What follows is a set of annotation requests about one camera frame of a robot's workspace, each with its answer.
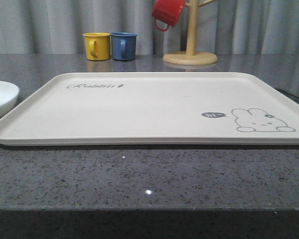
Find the white round plate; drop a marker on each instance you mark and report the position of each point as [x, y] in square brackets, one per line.
[8, 97]

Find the beige rabbit serving tray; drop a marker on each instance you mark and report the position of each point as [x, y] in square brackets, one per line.
[153, 108]

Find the wooden mug tree stand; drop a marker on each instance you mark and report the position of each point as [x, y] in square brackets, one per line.
[190, 56]

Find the blue mug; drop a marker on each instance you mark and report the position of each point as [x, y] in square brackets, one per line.
[123, 45]

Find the yellow mug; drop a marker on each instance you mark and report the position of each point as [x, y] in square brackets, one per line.
[97, 46]

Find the red hanging mug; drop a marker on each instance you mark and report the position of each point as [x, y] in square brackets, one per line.
[168, 12]

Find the grey curtain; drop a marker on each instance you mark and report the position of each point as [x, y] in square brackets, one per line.
[224, 26]

